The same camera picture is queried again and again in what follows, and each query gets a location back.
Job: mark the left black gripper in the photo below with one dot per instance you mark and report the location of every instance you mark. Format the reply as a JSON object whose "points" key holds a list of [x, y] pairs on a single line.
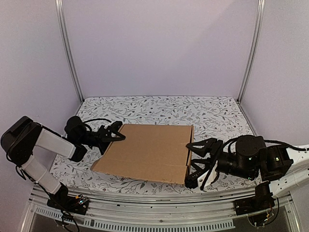
{"points": [[104, 136]]}

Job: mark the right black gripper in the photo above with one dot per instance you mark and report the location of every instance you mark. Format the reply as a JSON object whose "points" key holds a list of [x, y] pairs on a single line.
{"points": [[216, 157]]}

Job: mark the brown cardboard box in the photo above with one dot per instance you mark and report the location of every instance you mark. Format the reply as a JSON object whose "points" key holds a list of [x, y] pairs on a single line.
{"points": [[155, 153]]}

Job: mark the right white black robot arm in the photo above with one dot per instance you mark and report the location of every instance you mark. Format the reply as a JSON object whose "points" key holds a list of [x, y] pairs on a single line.
{"points": [[281, 166]]}

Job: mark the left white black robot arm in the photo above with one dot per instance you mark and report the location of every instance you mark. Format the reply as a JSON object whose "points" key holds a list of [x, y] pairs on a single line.
{"points": [[21, 138]]}

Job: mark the floral patterned table mat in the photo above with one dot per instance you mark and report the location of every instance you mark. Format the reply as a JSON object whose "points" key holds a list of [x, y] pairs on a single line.
{"points": [[216, 117]]}

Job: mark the front aluminium rail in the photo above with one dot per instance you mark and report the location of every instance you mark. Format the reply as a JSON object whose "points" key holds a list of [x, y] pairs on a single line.
{"points": [[196, 212]]}

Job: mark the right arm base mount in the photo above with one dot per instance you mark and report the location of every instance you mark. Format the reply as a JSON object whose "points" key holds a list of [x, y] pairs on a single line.
{"points": [[258, 210]]}

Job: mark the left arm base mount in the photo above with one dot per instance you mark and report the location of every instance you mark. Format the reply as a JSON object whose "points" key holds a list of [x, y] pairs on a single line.
{"points": [[72, 204]]}

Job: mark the left aluminium frame post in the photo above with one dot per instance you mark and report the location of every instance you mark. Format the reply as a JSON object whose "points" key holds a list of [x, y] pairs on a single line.
{"points": [[66, 44]]}

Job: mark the aluminium frame post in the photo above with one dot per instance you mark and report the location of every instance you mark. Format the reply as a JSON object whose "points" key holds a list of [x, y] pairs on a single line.
{"points": [[66, 44], [253, 49]]}

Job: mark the right aluminium frame post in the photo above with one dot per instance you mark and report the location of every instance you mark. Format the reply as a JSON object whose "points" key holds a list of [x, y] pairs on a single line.
{"points": [[253, 49]]}

